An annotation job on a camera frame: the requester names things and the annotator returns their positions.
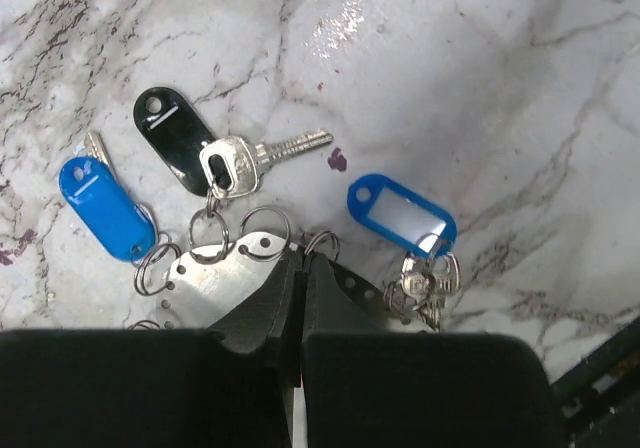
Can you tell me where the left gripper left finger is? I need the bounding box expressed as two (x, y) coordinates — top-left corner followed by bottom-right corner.
(1, 252), (302, 447)

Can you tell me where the black key tag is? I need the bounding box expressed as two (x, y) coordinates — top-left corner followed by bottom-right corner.
(132, 86), (335, 200)

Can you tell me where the metal split ring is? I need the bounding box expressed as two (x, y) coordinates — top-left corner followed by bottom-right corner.
(238, 206), (292, 262)

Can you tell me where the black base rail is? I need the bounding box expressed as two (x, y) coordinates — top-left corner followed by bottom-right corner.
(551, 320), (639, 448)

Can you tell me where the blue key tag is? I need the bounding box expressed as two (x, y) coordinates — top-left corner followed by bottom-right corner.
(347, 174), (458, 258)
(58, 131), (156, 262)

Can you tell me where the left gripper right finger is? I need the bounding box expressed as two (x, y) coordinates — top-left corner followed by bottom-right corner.
(301, 255), (568, 447)

